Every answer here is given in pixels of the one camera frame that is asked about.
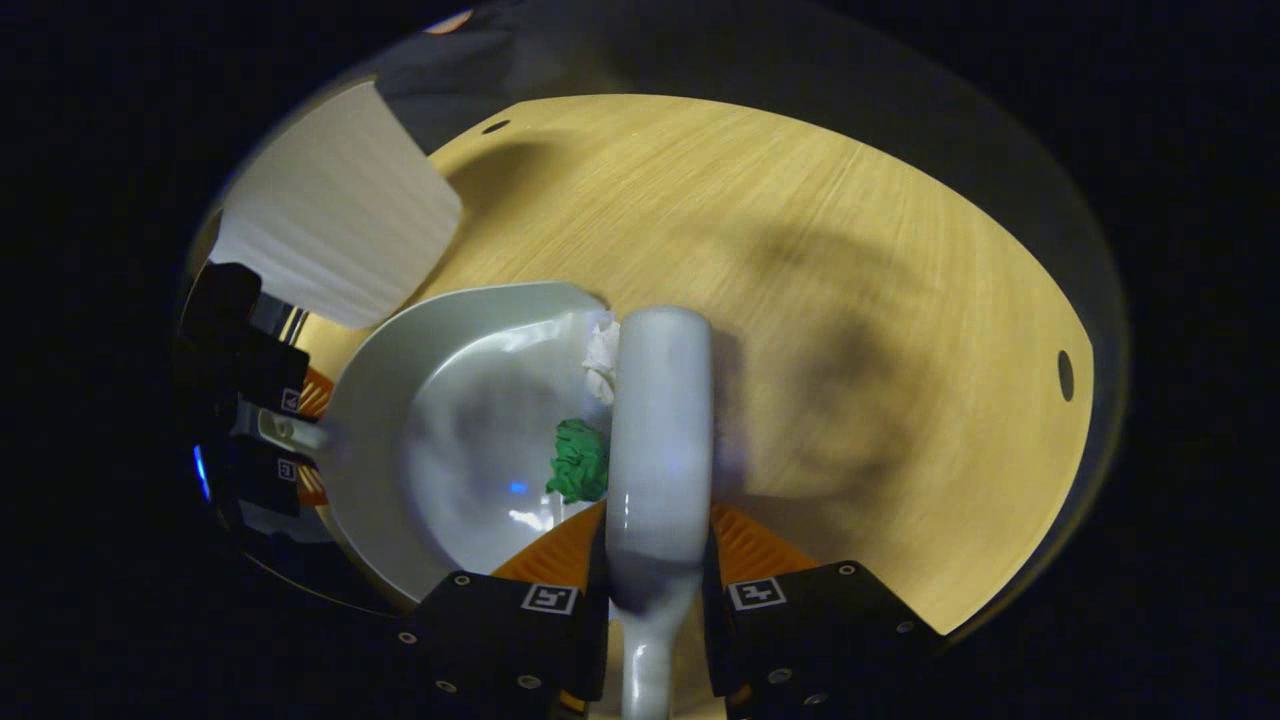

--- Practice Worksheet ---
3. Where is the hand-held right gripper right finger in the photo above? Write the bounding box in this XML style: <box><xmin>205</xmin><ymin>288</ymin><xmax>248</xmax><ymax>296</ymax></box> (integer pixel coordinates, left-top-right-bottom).
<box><xmin>703</xmin><ymin>500</ymin><xmax>948</xmax><ymax>720</ymax></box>

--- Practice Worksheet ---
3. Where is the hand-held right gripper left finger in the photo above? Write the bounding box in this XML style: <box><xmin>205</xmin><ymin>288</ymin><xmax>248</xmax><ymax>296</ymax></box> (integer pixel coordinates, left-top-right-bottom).
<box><xmin>393</xmin><ymin>500</ymin><xmax>611</xmax><ymax>720</ymax></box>

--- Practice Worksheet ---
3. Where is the white plastic dustpan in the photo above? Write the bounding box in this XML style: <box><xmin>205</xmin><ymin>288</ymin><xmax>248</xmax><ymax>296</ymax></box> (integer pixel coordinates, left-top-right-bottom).
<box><xmin>258</xmin><ymin>281</ymin><xmax>623</xmax><ymax>608</ymax></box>

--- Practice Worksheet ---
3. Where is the green paper trash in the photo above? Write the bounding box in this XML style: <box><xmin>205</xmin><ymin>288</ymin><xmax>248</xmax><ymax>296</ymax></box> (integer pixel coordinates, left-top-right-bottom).
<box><xmin>545</xmin><ymin>418</ymin><xmax>611</xmax><ymax>505</ymax></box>

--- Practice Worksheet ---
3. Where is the white paper trash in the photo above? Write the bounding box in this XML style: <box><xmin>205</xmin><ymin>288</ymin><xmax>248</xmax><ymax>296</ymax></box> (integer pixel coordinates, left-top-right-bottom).
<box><xmin>582</xmin><ymin>317</ymin><xmax>622</xmax><ymax>407</ymax></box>

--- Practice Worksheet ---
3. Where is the wooden desktop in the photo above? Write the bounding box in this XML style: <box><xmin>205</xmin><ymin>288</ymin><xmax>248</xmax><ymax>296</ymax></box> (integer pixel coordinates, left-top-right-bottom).
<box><xmin>290</xmin><ymin>93</ymin><xmax>1097</xmax><ymax>720</ymax></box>

